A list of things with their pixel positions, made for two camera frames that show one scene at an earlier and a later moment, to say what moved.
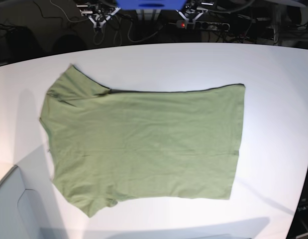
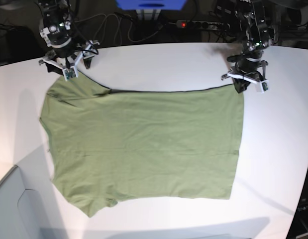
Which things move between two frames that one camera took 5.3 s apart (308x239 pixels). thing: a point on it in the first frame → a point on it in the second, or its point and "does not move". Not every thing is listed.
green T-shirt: (107, 145) does not move
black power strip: (203, 25) does not move
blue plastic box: (151, 5) does not move
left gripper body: (97, 13) → (65, 51)
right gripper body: (192, 10) → (247, 65)
